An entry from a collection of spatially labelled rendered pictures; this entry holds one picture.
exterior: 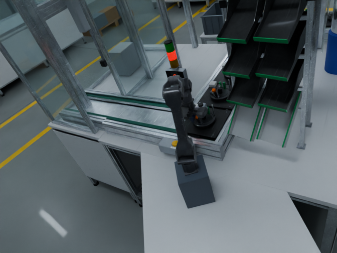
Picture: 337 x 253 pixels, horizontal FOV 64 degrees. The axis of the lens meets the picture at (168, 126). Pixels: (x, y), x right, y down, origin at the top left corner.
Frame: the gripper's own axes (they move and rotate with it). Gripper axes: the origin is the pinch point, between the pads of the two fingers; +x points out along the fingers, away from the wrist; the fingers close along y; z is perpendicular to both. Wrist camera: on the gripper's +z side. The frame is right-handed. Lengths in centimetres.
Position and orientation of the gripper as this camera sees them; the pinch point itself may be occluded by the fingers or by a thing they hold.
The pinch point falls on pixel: (191, 117)
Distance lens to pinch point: 147.2
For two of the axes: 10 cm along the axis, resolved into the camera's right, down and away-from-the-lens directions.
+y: 8.3, 1.6, -5.4
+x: 2.7, 7.2, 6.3
